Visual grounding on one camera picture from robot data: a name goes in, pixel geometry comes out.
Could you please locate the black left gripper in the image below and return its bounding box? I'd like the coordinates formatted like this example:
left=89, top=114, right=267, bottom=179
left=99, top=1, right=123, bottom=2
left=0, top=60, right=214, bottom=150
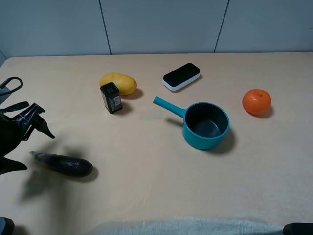
left=0, top=102, right=55, bottom=175

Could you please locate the black cable loop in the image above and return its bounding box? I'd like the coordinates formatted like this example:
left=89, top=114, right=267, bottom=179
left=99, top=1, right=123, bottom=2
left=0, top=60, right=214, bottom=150
left=0, top=76, right=23, bottom=96

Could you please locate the yellow mango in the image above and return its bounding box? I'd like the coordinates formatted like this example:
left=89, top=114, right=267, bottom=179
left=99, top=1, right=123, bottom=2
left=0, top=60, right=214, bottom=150
left=99, top=72, right=137, bottom=96

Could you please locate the black robot base left corner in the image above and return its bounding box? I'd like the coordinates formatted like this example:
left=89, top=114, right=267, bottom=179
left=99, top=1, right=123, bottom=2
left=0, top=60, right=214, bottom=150
left=0, top=217, right=15, bottom=235

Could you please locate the black robot base right corner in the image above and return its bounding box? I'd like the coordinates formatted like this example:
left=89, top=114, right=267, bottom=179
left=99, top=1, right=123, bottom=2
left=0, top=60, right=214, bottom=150
left=283, top=223, right=313, bottom=235

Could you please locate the small black box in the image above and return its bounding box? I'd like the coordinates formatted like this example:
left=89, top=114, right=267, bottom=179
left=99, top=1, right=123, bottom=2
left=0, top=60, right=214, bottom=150
left=100, top=82, right=122, bottom=114

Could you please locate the orange tangerine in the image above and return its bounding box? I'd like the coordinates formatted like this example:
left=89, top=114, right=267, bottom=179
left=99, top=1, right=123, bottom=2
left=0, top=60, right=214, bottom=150
left=242, top=89, right=271, bottom=116

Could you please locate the purple eggplant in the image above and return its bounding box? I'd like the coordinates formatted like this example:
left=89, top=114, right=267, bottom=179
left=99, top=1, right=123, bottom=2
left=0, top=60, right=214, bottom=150
left=29, top=151, right=93, bottom=178

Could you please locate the black white board eraser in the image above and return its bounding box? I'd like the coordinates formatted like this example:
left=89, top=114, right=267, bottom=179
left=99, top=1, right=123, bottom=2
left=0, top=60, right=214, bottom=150
left=162, top=63, right=200, bottom=91

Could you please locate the teal saucepan with handle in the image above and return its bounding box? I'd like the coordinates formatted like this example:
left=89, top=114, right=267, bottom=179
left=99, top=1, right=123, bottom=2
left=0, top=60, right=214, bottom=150
left=153, top=97, right=230, bottom=150

